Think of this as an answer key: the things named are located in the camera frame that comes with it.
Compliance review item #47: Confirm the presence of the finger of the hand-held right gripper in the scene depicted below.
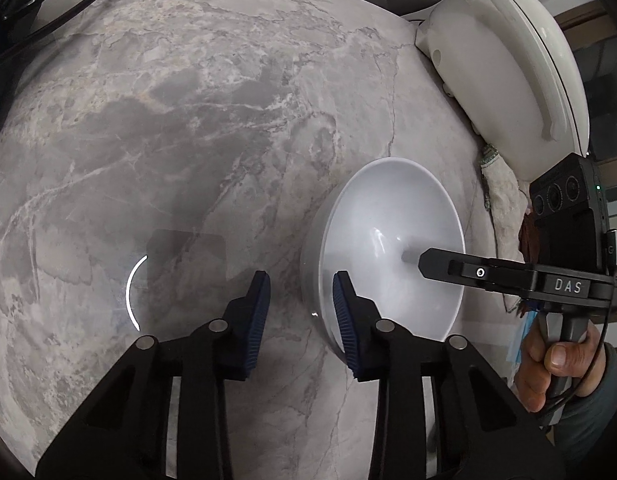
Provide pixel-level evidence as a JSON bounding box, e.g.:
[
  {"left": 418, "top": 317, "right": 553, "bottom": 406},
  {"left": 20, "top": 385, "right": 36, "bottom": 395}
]
[{"left": 417, "top": 246, "right": 540, "bottom": 295}]

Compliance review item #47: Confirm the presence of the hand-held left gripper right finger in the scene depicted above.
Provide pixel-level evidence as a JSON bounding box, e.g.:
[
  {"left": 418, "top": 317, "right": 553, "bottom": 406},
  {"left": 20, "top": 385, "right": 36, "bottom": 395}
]
[{"left": 331, "top": 269, "right": 567, "bottom": 480}]

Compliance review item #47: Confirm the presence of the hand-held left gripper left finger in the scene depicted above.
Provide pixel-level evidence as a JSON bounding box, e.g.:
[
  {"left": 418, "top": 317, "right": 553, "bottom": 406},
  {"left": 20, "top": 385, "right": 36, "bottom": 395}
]
[{"left": 35, "top": 270, "right": 272, "bottom": 480}]

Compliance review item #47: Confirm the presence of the white ceramic bowl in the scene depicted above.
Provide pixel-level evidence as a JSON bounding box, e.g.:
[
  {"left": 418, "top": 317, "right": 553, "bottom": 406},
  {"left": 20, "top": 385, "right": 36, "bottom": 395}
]
[{"left": 299, "top": 157, "right": 466, "bottom": 367}]

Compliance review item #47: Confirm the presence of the person's right forearm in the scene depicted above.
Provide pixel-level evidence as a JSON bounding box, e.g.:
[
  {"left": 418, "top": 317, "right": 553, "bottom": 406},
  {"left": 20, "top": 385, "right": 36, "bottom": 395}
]
[{"left": 551, "top": 342, "right": 617, "bottom": 466}]

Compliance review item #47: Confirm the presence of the person's right hand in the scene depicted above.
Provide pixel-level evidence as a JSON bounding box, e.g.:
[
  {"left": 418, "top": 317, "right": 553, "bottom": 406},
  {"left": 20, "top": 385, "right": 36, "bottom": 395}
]
[{"left": 516, "top": 320, "right": 610, "bottom": 414}]

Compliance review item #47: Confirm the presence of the brown cloth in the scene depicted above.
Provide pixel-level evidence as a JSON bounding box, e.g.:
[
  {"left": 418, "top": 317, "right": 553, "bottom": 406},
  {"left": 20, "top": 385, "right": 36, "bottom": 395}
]
[{"left": 519, "top": 210, "right": 539, "bottom": 261}]

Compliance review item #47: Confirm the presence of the white towel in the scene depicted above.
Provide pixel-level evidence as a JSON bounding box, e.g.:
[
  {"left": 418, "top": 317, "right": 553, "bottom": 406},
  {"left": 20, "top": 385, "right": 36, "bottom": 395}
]
[{"left": 481, "top": 142, "right": 532, "bottom": 311}]

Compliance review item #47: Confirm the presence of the blue face mask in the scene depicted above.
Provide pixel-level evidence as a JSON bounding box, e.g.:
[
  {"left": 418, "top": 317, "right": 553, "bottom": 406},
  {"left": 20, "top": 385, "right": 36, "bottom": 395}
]
[{"left": 506, "top": 305, "right": 537, "bottom": 366}]

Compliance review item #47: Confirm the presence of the white rice cooker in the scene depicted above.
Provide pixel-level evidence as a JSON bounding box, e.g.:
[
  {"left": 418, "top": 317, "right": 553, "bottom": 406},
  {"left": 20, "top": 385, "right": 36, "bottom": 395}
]
[{"left": 415, "top": 0, "right": 591, "bottom": 181}]

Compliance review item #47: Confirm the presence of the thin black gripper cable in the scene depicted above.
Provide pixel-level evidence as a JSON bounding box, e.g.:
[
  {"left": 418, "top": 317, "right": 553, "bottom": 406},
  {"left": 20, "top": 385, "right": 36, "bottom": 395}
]
[{"left": 536, "top": 227, "right": 617, "bottom": 416}]

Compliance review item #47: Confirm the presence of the thick black cable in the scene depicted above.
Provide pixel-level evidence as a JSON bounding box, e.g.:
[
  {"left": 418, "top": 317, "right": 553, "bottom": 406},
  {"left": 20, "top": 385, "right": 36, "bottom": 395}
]
[{"left": 0, "top": 0, "right": 115, "bottom": 68}]

